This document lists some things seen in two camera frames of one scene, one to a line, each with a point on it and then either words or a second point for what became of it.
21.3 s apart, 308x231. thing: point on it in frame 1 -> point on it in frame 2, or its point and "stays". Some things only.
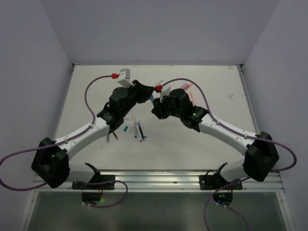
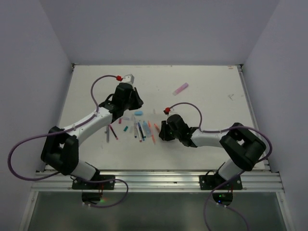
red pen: x=115 y=135 stays
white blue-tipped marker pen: x=135 y=128 stays
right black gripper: x=158 y=107 -> x=163 y=134
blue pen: x=141 y=132 stays
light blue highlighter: x=151 y=98 -> x=148 y=132
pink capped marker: x=140 y=139 stays
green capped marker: x=142 y=130 stays
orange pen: x=192 y=98 -> x=153 y=138
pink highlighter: x=185 y=86 stays
